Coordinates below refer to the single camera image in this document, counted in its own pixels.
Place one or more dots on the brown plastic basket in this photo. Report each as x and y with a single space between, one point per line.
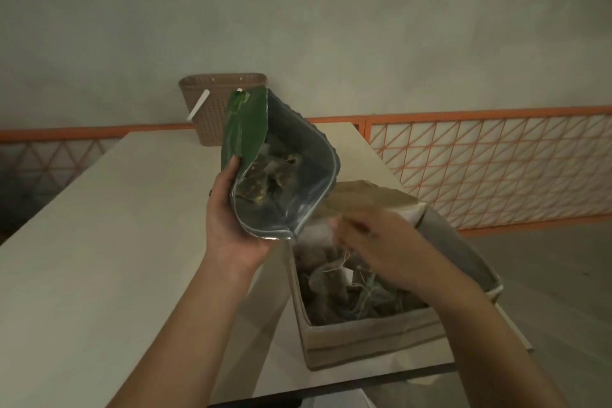
210 106

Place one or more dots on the person's left hand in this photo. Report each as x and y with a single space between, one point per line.
229 240

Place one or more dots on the person's right hand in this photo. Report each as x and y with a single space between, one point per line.
406 254

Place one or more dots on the green foil pouch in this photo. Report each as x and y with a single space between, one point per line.
246 130

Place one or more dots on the beige paper box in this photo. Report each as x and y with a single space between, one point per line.
368 340

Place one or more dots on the person's right forearm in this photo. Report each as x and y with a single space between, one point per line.
497 360

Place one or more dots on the orange mesh fence panel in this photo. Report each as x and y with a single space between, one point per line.
516 173
38 164

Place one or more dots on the black table base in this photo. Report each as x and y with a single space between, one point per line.
253 404

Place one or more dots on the person's left forearm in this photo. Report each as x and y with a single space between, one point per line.
186 340

